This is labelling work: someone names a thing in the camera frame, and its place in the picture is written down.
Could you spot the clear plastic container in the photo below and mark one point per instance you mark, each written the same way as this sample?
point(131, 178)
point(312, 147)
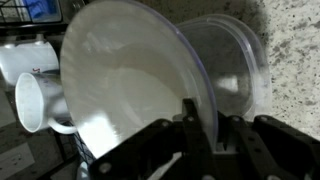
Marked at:
point(235, 61)

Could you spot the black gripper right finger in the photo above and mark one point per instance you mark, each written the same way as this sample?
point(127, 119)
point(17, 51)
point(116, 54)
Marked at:
point(228, 134)

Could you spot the white bowl with flower pattern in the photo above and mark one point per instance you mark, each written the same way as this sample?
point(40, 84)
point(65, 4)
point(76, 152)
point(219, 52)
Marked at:
point(123, 65)

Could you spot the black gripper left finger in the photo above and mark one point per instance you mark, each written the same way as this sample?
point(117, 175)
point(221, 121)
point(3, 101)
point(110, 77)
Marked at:
point(192, 126)

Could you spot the black two-tier dish rack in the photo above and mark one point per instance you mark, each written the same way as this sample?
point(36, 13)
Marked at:
point(31, 34)

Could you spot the white mug lower rack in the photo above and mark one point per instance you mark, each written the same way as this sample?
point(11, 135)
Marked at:
point(41, 104)

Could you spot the white mug with red label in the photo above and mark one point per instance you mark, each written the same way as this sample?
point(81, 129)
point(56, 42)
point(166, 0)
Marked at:
point(25, 57)

